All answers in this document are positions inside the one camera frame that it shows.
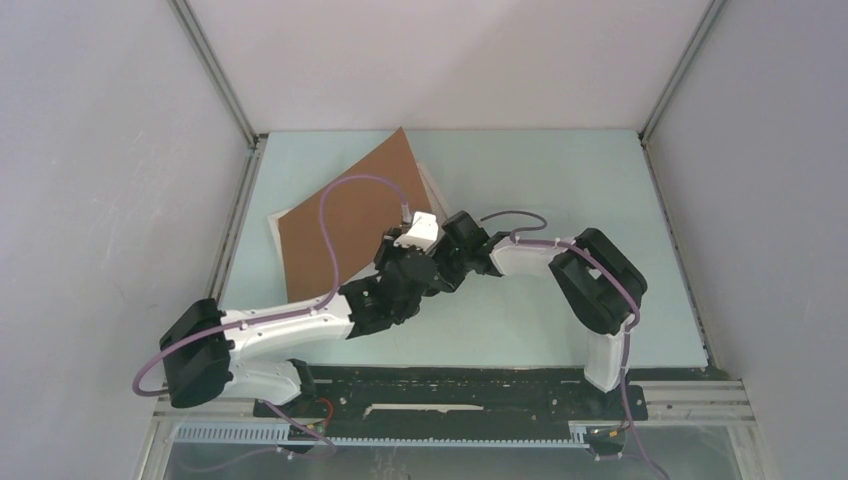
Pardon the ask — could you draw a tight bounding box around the white picture frame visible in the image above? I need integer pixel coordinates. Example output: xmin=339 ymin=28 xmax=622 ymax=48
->
xmin=267 ymin=162 xmax=450 ymax=266

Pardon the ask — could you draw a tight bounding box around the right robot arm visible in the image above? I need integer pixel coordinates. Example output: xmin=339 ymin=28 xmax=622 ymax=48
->
xmin=429 ymin=211 xmax=648 ymax=418

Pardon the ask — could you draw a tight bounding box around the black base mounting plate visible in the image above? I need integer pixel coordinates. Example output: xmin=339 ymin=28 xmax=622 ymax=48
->
xmin=280 ymin=366 xmax=648 ymax=441

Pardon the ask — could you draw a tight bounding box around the left corner aluminium profile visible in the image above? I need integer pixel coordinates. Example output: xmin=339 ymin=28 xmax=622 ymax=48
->
xmin=166 ymin=0 xmax=260 ymax=148

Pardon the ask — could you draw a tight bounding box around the corner aluminium profile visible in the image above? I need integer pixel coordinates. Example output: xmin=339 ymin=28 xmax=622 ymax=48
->
xmin=639 ymin=0 xmax=730 ymax=147
xmin=166 ymin=0 xmax=260 ymax=148

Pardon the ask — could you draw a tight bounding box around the right corner aluminium profile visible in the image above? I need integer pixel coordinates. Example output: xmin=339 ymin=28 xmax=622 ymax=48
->
xmin=639 ymin=0 xmax=730 ymax=147

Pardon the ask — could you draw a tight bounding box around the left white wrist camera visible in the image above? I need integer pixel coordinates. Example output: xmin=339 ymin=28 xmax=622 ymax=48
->
xmin=394 ymin=211 xmax=440 ymax=252

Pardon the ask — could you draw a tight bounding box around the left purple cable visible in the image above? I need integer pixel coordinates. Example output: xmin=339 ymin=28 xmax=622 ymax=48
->
xmin=132 ymin=174 xmax=415 ymax=475

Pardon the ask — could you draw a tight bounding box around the white toothed cable duct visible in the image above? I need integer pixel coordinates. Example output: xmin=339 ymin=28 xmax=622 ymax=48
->
xmin=173 ymin=422 xmax=588 ymax=449

